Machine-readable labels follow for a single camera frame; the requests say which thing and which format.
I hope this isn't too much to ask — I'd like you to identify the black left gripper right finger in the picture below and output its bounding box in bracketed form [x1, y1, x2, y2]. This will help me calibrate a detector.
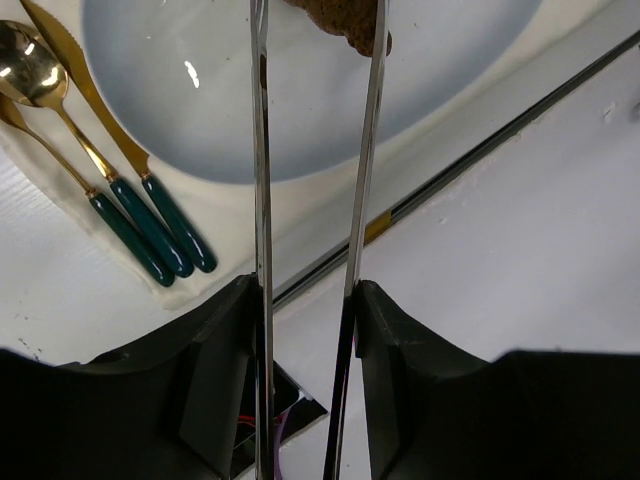
[355, 281, 639, 479]

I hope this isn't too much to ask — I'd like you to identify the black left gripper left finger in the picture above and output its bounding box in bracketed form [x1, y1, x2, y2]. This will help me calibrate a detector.
[1, 275, 257, 479]

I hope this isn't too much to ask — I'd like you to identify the brown chocolate croissant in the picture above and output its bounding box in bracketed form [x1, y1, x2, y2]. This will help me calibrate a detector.
[286, 0, 378, 57]

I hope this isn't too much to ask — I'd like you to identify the light blue oval plate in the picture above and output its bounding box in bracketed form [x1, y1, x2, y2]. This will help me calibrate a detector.
[81, 0, 540, 184]

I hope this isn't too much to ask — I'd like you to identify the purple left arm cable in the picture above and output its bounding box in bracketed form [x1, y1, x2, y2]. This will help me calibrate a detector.
[272, 409, 291, 480]

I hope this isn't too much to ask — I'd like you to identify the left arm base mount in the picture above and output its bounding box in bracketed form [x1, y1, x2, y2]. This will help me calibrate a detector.
[232, 367, 329, 476]

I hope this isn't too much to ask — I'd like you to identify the gold fork green handle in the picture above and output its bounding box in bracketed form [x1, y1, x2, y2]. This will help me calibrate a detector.
[1, 94, 175, 287]

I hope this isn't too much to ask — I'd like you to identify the gold knife green handle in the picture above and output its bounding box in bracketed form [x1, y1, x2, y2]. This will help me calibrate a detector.
[22, 1, 217, 273]

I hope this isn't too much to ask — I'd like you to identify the gold spoon green handle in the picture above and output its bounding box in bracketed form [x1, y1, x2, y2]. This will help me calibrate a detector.
[1, 20, 194, 278]

